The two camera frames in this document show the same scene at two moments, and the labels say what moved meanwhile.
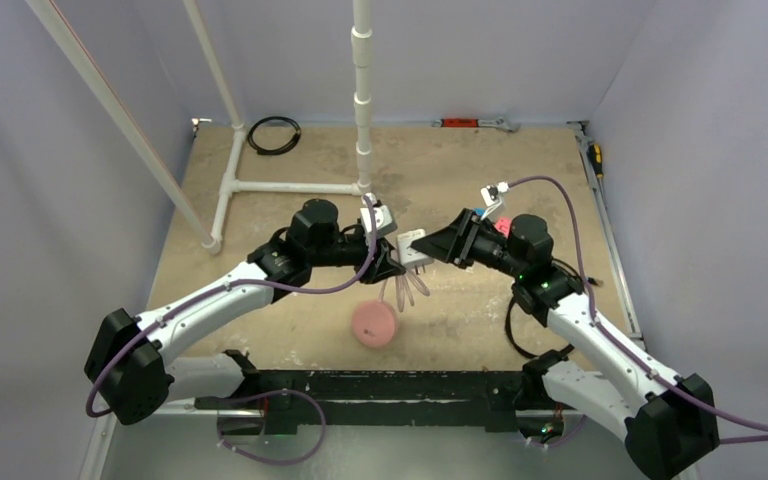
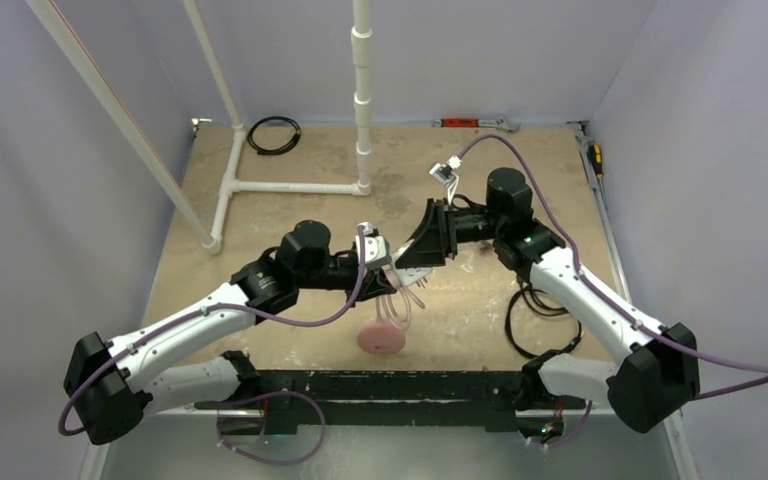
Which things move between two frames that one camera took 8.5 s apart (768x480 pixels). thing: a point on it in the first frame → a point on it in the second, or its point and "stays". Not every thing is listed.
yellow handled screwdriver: (594, 152) stays
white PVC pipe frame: (125, 120) stays
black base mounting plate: (463, 400) stays
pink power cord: (404, 283) → (394, 307)
